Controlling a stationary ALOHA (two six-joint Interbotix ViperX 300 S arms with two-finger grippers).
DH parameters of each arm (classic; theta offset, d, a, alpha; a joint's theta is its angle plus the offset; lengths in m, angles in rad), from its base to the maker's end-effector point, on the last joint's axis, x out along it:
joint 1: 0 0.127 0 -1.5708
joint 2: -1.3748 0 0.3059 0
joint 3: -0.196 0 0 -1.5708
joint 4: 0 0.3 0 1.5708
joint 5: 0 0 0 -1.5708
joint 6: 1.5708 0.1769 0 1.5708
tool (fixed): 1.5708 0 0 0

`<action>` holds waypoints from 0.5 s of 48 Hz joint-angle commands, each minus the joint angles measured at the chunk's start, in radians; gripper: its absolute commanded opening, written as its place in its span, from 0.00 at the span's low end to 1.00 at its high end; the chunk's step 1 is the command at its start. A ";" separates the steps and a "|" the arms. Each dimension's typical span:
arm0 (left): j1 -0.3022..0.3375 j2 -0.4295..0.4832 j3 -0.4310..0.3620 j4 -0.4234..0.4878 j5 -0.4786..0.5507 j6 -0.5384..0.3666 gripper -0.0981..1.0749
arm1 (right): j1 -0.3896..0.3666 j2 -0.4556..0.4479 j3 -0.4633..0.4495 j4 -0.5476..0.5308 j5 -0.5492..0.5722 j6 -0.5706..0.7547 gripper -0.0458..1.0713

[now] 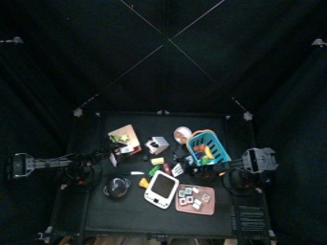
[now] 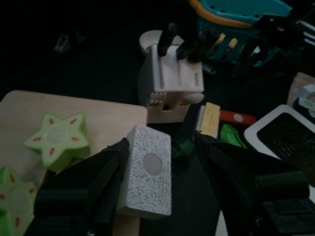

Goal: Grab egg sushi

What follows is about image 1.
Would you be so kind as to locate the black toy pot with lid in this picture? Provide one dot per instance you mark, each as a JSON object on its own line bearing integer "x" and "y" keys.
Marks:
{"x": 117, "y": 187}

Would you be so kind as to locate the white pink toy bowl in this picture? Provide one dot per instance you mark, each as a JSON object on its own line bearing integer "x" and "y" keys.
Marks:
{"x": 182, "y": 134}

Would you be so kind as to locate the orange toy vegetable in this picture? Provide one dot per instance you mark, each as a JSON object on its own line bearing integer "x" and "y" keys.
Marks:
{"x": 199, "y": 148}

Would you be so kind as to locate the white red toy food piece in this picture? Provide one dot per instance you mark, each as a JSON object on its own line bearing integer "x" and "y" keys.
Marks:
{"x": 127, "y": 149}

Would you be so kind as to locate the white black striped toy piece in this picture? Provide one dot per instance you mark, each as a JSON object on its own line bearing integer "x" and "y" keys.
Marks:
{"x": 178, "y": 170}

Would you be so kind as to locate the small black toy piece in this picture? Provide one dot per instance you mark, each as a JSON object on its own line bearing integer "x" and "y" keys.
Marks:
{"x": 146, "y": 157}

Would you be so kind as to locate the small white picture block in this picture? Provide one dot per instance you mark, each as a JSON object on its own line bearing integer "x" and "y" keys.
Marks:
{"x": 195, "y": 190}
{"x": 197, "y": 204}

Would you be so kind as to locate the pink tray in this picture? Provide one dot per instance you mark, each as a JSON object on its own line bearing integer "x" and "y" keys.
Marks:
{"x": 209, "y": 208}

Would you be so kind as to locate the small green picture block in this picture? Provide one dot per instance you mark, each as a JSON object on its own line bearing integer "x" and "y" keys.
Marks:
{"x": 182, "y": 193}
{"x": 189, "y": 190}

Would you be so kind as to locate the metal frame bracket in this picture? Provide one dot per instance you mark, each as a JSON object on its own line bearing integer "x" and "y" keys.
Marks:
{"x": 248, "y": 115}
{"x": 318, "y": 42}
{"x": 78, "y": 112}
{"x": 162, "y": 112}

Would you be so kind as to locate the small pink picture block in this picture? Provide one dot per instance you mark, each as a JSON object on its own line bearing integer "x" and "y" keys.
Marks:
{"x": 206, "y": 197}

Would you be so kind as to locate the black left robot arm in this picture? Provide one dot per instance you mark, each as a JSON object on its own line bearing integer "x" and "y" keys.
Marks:
{"x": 47, "y": 163}

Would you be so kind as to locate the green toy lettuce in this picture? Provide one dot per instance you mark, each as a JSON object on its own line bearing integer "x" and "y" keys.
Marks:
{"x": 119, "y": 138}

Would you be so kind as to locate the yellow toy banana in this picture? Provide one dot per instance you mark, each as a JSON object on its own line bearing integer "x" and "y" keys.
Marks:
{"x": 209, "y": 152}

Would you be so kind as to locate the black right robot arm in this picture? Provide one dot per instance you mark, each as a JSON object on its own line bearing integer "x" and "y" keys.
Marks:
{"x": 256, "y": 160}

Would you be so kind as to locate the white toy tablet black screen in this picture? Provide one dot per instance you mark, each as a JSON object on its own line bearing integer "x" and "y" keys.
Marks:
{"x": 162, "y": 189}

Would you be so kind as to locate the purple toy vegetable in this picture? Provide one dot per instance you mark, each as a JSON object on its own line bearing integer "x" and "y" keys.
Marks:
{"x": 198, "y": 155}

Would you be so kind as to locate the orange yellow toy food piece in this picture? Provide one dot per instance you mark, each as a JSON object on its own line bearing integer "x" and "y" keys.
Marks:
{"x": 143, "y": 182}

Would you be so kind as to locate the small red picture block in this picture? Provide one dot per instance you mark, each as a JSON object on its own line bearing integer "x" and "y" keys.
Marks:
{"x": 183, "y": 201}
{"x": 190, "y": 199}

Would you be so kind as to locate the green toy vegetable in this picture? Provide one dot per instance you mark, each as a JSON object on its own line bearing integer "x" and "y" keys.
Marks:
{"x": 205, "y": 161}

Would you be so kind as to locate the yellow egg sushi toy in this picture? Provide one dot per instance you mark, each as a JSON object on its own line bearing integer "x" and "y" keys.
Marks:
{"x": 158, "y": 160}

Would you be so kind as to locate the wooden cutting board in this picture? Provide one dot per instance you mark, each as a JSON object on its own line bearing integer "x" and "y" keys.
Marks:
{"x": 127, "y": 132}

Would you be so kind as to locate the white grey toy cube box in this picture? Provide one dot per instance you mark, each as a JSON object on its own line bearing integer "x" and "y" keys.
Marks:
{"x": 158, "y": 144}

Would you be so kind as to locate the green toy food piece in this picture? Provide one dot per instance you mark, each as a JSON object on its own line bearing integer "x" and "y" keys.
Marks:
{"x": 154, "y": 170}

